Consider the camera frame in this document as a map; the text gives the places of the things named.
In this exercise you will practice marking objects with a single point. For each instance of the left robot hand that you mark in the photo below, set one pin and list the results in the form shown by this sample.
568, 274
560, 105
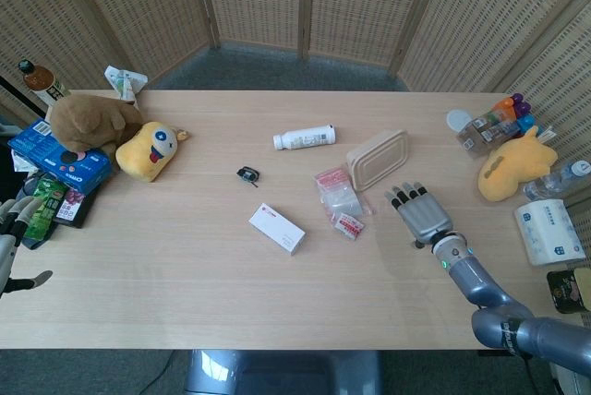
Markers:
7, 256

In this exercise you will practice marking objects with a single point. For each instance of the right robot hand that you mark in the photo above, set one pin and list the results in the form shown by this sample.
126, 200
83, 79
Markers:
422, 215

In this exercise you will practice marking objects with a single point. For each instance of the white box red logo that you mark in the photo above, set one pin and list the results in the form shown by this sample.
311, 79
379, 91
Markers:
277, 229

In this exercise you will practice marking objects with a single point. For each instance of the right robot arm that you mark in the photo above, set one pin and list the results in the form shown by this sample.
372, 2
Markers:
480, 284

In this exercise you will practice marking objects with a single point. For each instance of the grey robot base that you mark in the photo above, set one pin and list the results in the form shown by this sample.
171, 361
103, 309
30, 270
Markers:
286, 372

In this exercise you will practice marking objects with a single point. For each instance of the blue cookie box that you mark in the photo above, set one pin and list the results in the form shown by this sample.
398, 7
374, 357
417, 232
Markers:
41, 150

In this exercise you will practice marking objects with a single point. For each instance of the green snack packet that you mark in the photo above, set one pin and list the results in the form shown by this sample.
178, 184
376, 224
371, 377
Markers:
46, 206

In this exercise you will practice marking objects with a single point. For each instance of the beige lidded food container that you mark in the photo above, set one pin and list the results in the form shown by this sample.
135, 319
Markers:
378, 159

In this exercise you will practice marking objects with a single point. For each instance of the dark purple snack packet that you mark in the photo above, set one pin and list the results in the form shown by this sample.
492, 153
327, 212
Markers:
76, 208

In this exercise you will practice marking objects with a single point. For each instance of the red-striped zip bag pack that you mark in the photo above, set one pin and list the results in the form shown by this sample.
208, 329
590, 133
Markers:
339, 196

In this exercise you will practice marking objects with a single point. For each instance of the yellow plush whale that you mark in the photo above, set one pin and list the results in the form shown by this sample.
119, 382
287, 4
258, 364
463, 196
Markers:
512, 169

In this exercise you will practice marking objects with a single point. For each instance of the white round lid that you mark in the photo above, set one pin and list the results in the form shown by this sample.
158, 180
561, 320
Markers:
457, 119

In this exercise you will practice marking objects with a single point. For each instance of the white tissue pack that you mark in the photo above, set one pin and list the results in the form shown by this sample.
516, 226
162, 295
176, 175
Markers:
549, 231

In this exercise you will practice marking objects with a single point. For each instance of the orange capped bottle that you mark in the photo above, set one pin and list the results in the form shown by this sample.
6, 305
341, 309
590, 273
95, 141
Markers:
503, 106

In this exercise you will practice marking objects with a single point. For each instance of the clear water bottle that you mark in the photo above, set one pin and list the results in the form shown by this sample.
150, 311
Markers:
554, 180

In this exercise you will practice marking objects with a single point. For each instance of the blue capped bottle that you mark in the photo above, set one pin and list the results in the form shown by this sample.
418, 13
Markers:
526, 123

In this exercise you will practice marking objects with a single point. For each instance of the white plastic bottle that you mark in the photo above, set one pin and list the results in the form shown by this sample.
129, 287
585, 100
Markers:
305, 136

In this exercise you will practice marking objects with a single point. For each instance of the purple capped bottle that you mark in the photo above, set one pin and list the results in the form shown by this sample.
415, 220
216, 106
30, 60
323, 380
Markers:
522, 102

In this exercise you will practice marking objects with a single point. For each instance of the brown plush bear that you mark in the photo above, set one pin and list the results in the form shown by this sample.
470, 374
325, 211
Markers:
88, 123

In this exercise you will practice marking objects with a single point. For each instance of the yellow emoji plush toy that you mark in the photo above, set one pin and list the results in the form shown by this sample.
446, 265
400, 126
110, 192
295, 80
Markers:
143, 155

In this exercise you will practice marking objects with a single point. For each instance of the dark tea bottle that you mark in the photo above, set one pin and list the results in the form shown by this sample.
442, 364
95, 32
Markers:
44, 83

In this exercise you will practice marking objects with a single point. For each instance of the small black green gadget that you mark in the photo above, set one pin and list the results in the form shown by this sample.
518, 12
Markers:
247, 174

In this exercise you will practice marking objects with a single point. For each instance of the crumpled white wrapper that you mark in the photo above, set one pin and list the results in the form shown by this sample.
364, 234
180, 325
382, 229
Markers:
124, 81

